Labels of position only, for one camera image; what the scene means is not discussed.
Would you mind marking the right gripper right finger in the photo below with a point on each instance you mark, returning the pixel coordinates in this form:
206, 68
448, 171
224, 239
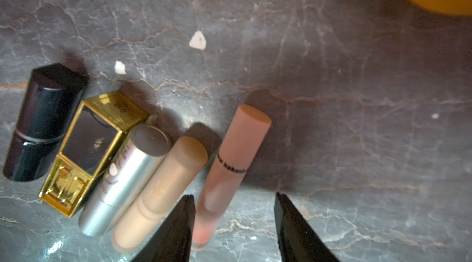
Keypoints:
297, 241

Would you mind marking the silver lipstick tube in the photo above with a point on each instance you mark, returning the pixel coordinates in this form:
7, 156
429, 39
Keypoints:
143, 150

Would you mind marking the gold black square lipstick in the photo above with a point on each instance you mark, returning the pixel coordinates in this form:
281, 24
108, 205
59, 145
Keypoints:
97, 131

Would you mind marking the pink beige lip gloss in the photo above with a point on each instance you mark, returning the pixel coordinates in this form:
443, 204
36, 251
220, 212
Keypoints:
234, 157

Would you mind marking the beige lipstick tube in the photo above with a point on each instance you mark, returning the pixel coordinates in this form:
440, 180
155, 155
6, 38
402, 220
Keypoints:
184, 161

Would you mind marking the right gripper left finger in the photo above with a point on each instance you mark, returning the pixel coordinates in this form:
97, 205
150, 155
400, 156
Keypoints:
172, 241

